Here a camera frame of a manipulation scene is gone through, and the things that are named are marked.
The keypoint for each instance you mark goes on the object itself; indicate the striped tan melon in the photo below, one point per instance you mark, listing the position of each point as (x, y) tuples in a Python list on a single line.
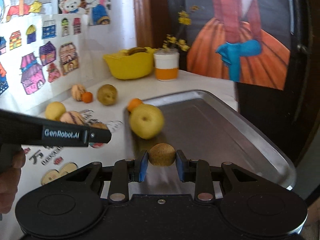
[(72, 117)]

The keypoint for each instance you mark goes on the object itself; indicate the small brown kiwi fruit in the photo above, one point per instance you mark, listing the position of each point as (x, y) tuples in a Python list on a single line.
[(162, 154)]

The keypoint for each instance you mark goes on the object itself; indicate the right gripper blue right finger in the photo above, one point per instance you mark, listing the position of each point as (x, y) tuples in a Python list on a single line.
[(181, 165)]

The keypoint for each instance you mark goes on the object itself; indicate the yellow artificial flower sprig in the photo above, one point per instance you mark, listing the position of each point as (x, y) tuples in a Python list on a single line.
[(176, 41)]

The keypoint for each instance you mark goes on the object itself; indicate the brown wooden door frame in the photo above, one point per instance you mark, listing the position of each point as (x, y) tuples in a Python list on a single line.
[(152, 22)]

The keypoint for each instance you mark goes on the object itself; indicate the striped pepino melon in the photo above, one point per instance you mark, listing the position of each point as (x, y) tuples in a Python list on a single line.
[(77, 91)]

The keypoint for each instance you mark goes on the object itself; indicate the girl in orange dress painting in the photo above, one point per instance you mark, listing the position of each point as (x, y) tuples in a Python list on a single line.
[(246, 41)]

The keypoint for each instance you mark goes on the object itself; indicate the small orange tangerine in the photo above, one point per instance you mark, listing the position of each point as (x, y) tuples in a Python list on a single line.
[(133, 103), (87, 97)]

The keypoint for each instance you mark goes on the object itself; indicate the brown russet pear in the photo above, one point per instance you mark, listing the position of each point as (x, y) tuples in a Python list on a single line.
[(107, 95)]

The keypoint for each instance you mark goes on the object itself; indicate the large yellow pear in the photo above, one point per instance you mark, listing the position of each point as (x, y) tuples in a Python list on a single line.
[(146, 121)]

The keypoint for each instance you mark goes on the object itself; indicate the person's left hand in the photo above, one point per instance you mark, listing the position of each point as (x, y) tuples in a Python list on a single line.
[(10, 180)]

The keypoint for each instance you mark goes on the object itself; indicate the white and orange cup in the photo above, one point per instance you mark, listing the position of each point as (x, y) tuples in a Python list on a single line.
[(166, 64)]

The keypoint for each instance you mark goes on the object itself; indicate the yellow round pear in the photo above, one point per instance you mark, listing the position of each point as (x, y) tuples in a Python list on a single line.
[(54, 111)]

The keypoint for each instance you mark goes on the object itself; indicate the yellow plastic bowl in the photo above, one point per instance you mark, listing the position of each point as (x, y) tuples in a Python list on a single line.
[(130, 64)]

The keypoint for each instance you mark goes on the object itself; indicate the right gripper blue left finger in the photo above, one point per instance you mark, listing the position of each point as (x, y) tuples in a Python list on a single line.
[(142, 165)]

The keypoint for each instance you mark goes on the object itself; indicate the houses drawing paper sheet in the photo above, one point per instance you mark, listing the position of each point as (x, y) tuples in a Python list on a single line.
[(42, 57)]

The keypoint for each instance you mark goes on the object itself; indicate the metal baking tray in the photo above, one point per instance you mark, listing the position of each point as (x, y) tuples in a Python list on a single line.
[(204, 127)]

